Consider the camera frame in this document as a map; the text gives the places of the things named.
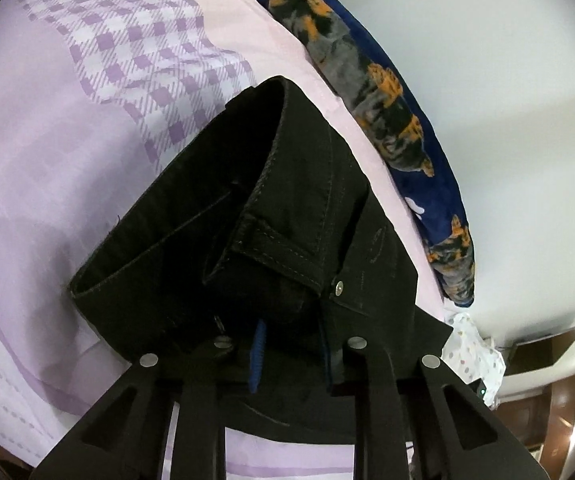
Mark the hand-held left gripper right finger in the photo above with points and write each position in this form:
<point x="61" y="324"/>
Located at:
<point x="325" y="355"/>

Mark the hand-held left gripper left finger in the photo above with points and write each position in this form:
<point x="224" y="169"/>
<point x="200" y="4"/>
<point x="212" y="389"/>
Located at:
<point x="257" y="357"/>

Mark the black pants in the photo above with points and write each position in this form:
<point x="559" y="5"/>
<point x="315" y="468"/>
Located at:
<point x="292" y="185"/>

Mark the white dotted cloth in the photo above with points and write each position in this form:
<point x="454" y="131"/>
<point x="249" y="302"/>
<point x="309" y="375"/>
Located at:
<point x="472" y="352"/>

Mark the brown wooden furniture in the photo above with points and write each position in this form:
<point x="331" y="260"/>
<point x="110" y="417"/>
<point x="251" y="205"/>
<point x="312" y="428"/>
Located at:
<point x="537" y="355"/>

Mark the navy orange patterned pillow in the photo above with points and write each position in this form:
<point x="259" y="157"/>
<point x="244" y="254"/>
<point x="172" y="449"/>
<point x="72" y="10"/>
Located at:
<point x="440" y="185"/>

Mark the purple checked bed sheet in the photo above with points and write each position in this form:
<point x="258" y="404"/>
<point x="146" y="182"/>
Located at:
<point x="42" y="160"/>

